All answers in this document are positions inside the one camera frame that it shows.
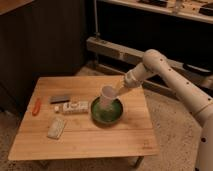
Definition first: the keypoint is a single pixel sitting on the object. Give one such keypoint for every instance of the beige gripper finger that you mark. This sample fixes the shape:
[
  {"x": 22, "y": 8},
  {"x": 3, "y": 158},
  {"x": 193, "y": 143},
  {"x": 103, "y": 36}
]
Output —
[{"x": 117, "y": 94}]

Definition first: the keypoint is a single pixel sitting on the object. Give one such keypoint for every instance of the vertical metal pole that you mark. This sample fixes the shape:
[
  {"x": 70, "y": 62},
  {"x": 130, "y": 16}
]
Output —
[{"x": 97, "y": 33}]

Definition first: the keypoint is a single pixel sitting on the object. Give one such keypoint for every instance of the grey rectangular block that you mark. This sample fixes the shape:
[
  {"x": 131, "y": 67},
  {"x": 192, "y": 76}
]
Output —
[{"x": 59, "y": 99}]

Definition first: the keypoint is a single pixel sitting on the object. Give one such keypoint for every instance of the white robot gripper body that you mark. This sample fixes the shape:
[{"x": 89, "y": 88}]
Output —
[{"x": 120, "y": 87}]

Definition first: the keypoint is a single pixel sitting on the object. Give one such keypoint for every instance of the wooden table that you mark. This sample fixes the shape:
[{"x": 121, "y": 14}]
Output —
[{"x": 133, "y": 135}]

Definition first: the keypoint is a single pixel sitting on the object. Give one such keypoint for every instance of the green ceramic bowl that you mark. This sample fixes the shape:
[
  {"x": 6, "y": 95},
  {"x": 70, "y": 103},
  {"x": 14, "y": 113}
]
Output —
[{"x": 106, "y": 116}]

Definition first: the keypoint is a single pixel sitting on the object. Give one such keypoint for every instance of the white background shelf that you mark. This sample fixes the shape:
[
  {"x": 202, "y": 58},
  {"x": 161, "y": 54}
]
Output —
[{"x": 187, "y": 9}]

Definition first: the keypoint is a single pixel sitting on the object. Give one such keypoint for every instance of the dark wooden cabinet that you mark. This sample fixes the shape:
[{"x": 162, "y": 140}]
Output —
[{"x": 42, "y": 38}]

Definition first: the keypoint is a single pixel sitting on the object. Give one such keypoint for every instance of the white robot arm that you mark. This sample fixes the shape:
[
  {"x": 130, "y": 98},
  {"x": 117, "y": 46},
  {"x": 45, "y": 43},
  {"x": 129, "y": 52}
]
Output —
[{"x": 197, "y": 102}]

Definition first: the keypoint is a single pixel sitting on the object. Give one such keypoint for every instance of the white ceramic cup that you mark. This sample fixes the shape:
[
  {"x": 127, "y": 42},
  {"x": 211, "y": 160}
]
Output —
[{"x": 107, "y": 96}]

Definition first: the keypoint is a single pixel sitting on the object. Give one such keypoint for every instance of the grey metal beam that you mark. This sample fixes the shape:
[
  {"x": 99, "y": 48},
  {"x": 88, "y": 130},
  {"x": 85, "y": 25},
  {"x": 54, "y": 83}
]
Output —
[{"x": 133, "y": 56}]

